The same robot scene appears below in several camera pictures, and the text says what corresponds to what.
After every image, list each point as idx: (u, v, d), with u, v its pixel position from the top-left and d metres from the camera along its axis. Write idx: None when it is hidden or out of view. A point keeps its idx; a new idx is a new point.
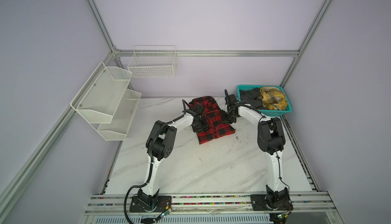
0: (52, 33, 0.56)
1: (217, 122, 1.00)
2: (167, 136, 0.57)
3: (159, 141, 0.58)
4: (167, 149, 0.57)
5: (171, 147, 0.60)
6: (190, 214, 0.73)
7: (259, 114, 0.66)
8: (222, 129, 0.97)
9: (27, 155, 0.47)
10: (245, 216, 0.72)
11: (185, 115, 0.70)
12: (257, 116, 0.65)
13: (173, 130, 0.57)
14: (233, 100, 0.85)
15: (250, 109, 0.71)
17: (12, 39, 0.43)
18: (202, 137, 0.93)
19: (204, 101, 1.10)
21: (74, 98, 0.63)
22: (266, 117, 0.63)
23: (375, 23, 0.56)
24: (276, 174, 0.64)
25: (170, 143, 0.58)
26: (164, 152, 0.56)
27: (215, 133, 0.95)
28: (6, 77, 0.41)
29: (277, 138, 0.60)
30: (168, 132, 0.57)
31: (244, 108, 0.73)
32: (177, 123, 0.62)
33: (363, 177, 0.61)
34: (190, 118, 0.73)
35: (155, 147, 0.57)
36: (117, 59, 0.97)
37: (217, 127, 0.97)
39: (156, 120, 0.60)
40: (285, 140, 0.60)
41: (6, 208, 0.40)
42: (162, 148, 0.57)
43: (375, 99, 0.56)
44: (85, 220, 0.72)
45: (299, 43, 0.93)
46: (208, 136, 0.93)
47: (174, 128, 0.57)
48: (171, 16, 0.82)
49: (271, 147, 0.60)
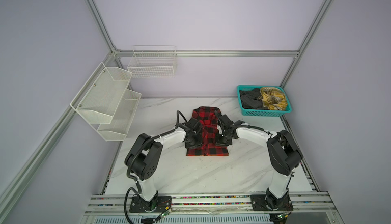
0: (52, 33, 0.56)
1: (211, 140, 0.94)
2: (150, 153, 0.48)
3: (140, 159, 0.49)
4: (149, 169, 0.49)
5: (154, 167, 0.51)
6: (190, 214, 0.73)
7: (262, 131, 0.58)
8: (213, 148, 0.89)
9: (28, 156, 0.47)
10: (245, 216, 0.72)
11: (175, 131, 0.62)
12: (261, 134, 0.57)
13: (158, 146, 0.48)
14: (228, 122, 0.77)
15: (250, 128, 0.63)
17: (12, 39, 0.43)
18: (191, 150, 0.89)
19: (211, 111, 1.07)
21: (74, 98, 0.63)
22: (271, 134, 0.54)
23: (374, 23, 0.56)
24: (283, 187, 0.59)
25: (154, 162, 0.49)
26: (144, 172, 0.47)
27: (205, 150, 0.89)
28: (6, 77, 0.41)
29: (292, 154, 0.51)
30: (152, 148, 0.48)
31: (242, 128, 0.65)
32: (165, 138, 0.55)
33: (362, 176, 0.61)
34: (181, 134, 0.64)
35: (135, 166, 0.48)
36: (117, 59, 0.97)
37: (208, 144, 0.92)
39: (141, 133, 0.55)
40: (302, 155, 0.51)
41: (5, 209, 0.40)
42: (142, 167, 0.47)
43: (375, 99, 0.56)
44: (85, 220, 0.72)
45: (299, 43, 0.93)
46: (196, 151, 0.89)
47: (160, 144, 0.49)
48: (171, 16, 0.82)
49: (287, 168, 0.49)
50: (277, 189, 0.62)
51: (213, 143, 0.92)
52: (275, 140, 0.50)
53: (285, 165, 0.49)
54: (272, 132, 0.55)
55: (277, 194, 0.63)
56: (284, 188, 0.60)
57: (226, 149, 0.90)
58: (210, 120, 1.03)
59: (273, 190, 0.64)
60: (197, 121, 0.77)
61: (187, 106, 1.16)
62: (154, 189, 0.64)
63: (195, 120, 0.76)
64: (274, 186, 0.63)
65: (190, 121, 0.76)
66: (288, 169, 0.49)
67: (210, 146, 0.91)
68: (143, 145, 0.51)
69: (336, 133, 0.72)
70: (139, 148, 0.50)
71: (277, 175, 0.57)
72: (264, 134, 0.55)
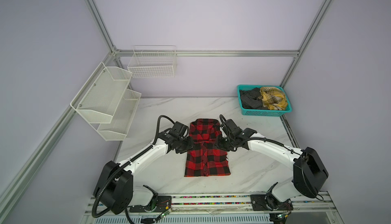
0: (52, 33, 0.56)
1: (211, 158, 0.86)
2: (118, 187, 0.41)
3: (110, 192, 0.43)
4: (121, 202, 0.42)
5: (129, 196, 0.45)
6: (190, 214, 0.73)
7: (284, 148, 0.50)
8: (214, 167, 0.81)
9: (28, 155, 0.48)
10: (245, 216, 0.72)
11: (153, 147, 0.53)
12: (282, 151, 0.49)
13: (126, 177, 0.41)
14: (235, 130, 0.67)
15: (267, 142, 0.55)
17: (13, 38, 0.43)
18: (189, 170, 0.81)
19: (210, 123, 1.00)
21: (74, 98, 0.63)
22: (296, 154, 0.47)
23: (374, 23, 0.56)
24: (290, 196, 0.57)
25: (127, 193, 0.43)
26: (114, 206, 0.41)
27: (205, 170, 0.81)
28: (7, 77, 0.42)
29: (319, 175, 0.45)
30: (120, 180, 0.41)
31: (258, 142, 0.56)
32: (137, 163, 0.46)
33: (362, 176, 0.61)
34: (162, 148, 0.56)
35: (104, 200, 0.42)
36: (117, 59, 0.97)
37: (208, 163, 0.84)
39: (107, 162, 0.43)
40: (327, 174, 0.46)
41: (5, 208, 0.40)
42: (112, 201, 0.41)
43: (375, 99, 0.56)
44: (85, 220, 0.72)
45: (299, 42, 0.93)
46: (195, 171, 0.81)
47: (129, 175, 0.42)
48: (171, 16, 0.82)
49: (316, 193, 0.43)
50: (282, 195, 0.60)
51: (214, 162, 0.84)
52: (303, 161, 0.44)
53: (313, 191, 0.43)
54: (296, 150, 0.48)
55: (278, 198, 0.63)
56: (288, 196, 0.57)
57: (228, 168, 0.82)
58: (208, 134, 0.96)
59: (275, 192, 0.63)
60: (183, 125, 0.68)
61: (187, 106, 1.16)
62: (149, 192, 0.63)
63: (179, 125, 0.67)
64: (278, 191, 0.61)
65: (174, 126, 0.67)
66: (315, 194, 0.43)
67: (210, 166, 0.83)
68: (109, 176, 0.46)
69: (336, 133, 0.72)
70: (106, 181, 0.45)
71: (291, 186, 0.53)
72: (287, 152, 0.48)
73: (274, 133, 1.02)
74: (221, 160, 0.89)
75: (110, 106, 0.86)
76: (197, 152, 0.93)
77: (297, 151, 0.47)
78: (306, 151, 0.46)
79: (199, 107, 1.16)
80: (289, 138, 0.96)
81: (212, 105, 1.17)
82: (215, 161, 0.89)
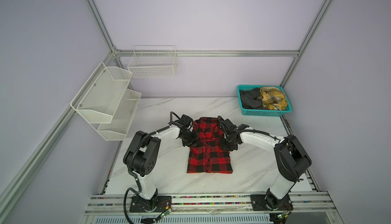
0: (53, 33, 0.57)
1: (213, 154, 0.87)
2: (149, 149, 0.49)
3: (140, 156, 0.50)
4: (150, 164, 0.51)
5: (154, 162, 0.53)
6: (190, 214, 0.73)
7: (269, 136, 0.55)
8: (217, 164, 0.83)
9: (27, 155, 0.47)
10: (245, 216, 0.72)
11: (169, 127, 0.64)
12: (267, 139, 0.55)
13: (156, 141, 0.50)
14: (231, 127, 0.75)
15: (256, 133, 0.60)
17: (13, 38, 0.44)
18: (191, 166, 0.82)
19: (213, 122, 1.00)
21: (74, 98, 0.63)
22: (278, 140, 0.52)
23: (374, 23, 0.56)
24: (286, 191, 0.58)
25: (154, 157, 0.51)
26: (144, 168, 0.48)
27: (207, 167, 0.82)
28: (6, 77, 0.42)
29: (302, 160, 0.49)
30: (150, 143, 0.50)
31: (248, 133, 0.62)
32: (161, 134, 0.56)
33: (362, 176, 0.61)
34: (174, 130, 0.66)
35: (135, 163, 0.49)
36: (117, 59, 0.97)
37: (211, 159, 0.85)
39: (137, 131, 0.52)
40: (310, 160, 0.49)
41: (5, 208, 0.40)
42: (143, 162, 0.48)
43: (375, 99, 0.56)
44: (85, 220, 0.72)
45: (299, 42, 0.93)
46: (198, 167, 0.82)
47: (158, 139, 0.51)
48: (171, 16, 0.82)
49: (298, 175, 0.47)
50: (277, 191, 0.62)
51: (216, 159, 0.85)
52: (282, 146, 0.48)
53: (294, 172, 0.47)
54: (279, 137, 0.53)
55: (277, 195, 0.63)
56: (286, 191, 0.59)
57: (230, 166, 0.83)
58: (212, 133, 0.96)
59: (274, 191, 0.64)
60: (189, 117, 0.81)
61: (187, 106, 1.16)
62: (152, 187, 0.64)
63: (186, 116, 0.79)
64: (275, 187, 0.63)
65: (182, 118, 0.79)
66: (297, 176, 0.47)
67: (213, 162, 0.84)
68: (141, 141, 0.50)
69: (336, 133, 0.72)
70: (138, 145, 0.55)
71: (281, 179, 0.56)
72: (271, 139, 0.54)
73: (273, 133, 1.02)
74: (224, 156, 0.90)
75: (110, 106, 0.86)
76: (199, 149, 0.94)
77: (279, 138, 0.53)
78: (289, 137, 0.51)
79: (199, 108, 1.13)
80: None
81: (211, 105, 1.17)
82: (218, 158, 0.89)
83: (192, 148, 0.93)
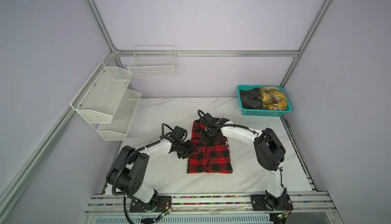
0: (52, 34, 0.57)
1: (213, 154, 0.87)
2: (136, 167, 0.45)
3: (125, 174, 0.45)
4: (136, 183, 0.46)
5: (140, 180, 0.48)
6: (190, 214, 0.73)
7: (248, 130, 0.58)
8: (217, 164, 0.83)
9: (28, 155, 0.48)
10: (245, 216, 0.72)
11: (161, 141, 0.61)
12: (247, 133, 0.57)
13: (143, 158, 0.46)
14: (212, 121, 0.75)
15: (236, 127, 0.62)
17: (13, 39, 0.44)
18: (191, 166, 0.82)
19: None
21: (74, 98, 0.63)
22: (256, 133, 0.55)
23: (375, 23, 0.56)
24: (278, 184, 0.60)
25: (140, 175, 0.46)
26: (130, 188, 0.44)
27: (207, 166, 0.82)
28: (5, 77, 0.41)
29: (277, 150, 0.54)
30: (137, 161, 0.45)
31: (228, 127, 0.64)
32: (150, 150, 0.52)
33: (362, 177, 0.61)
34: (167, 144, 0.63)
35: (120, 182, 0.44)
36: (117, 59, 0.97)
37: (211, 159, 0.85)
39: (124, 146, 0.48)
40: (284, 149, 0.55)
41: (5, 208, 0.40)
42: (129, 181, 0.44)
43: (375, 99, 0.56)
44: (85, 220, 0.72)
45: (299, 43, 0.93)
46: (198, 167, 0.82)
47: (146, 156, 0.47)
48: (171, 15, 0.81)
49: (275, 164, 0.52)
50: (273, 188, 0.63)
51: (216, 158, 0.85)
52: (261, 140, 0.52)
53: (272, 163, 0.51)
54: (258, 131, 0.56)
55: (275, 194, 0.63)
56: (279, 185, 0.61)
57: (230, 165, 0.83)
58: None
59: (270, 189, 0.65)
60: (182, 129, 0.76)
61: (187, 106, 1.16)
62: (149, 190, 0.63)
63: (179, 128, 0.74)
64: (270, 185, 0.63)
65: (174, 130, 0.74)
66: (274, 166, 0.51)
67: (213, 162, 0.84)
68: (127, 158, 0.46)
69: (336, 133, 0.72)
70: (123, 163, 0.50)
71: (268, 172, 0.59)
72: (250, 133, 0.56)
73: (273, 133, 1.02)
74: (224, 156, 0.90)
75: (110, 106, 0.86)
76: (199, 149, 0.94)
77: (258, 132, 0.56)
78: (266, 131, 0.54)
79: (199, 107, 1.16)
80: (289, 138, 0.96)
81: (211, 105, 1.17)
82: (218, 158, 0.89)
83: None
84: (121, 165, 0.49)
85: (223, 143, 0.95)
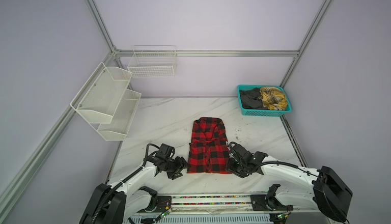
0: (53, 33, 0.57)
1: (213, 154, 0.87)
2: (112, 208, 0.40)
3: (101, 217, 0.41)
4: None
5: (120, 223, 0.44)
6: (190, 214, 0.73)
7: (299, 170, 0.49)
8: (217, 164, 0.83)
9: (28, 155, 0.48)
10: (245, 216, 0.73)
11: (143, 169, 0.55)
12: (298, 174, 0.48)
13: (120, 196, 0.42)
14: (246, 156, 0.66)
15: (280, 165, 0.54)
17: (12, 38, 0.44)
18: (192, 166, 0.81)
19: (213, 122, 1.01)
21: (74, 98, 0.63)
22: (312, 175, 0.46)
23: (374, 23, 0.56)
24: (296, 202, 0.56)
25: (119, 215, 0.42)
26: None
27: (207, 167, 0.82)
28: (5, 76, 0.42)
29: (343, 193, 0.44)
30: (113, 201, 0.40)
31: (271, 166, 0.55)
32: (129, 184, 0.47)
33: (362, 176, 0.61)
34: (150, 170, 0.57)
35: None
36: (117, 59, 0.98)
37: (211, 159, 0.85)
39: (99, 185, 0.43)
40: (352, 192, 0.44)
41: (6, 207, 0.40)
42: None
43: (374, 98, 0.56)
44: None
45: (299, 43, 0.93)
46: (198, 167, 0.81)
47: (123, 195, 0.42)
48: (171, 15, 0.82)
49: (344, 217, 0.40)
50: (287, 200, 0.60)
51: (217, 159, 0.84)
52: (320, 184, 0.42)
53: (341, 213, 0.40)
54: (312, 171, 0.47)
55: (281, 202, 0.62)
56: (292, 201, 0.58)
57: None
58: (212, 133, 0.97)
59: (281, 198, 0.62)
60: (169, 146, 0.72)
61: (187, 106, 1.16)
62: (147, 195, 0.63)
63: (165, 147, 0.69)
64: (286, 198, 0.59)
65: (160, 148, 0.70)
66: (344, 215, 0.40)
67: (213, 162, 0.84)
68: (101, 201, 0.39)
69: (335, 132, 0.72)
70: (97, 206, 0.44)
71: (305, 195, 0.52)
72: (303, 174, 0.47)
73: (274, 133, 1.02)
74: (224, 156, 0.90)
75: (110, 105, 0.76)
76: (199, 149, 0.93)
77: (313, 172, 0.46)
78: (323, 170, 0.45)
79: (199, 107, 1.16)
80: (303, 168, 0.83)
81: (211, 105, 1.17)
82: (218, 158, 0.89)
83: (192, 148, 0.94)
84: (95, 210, 0.43)
85: (224, 144, 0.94)
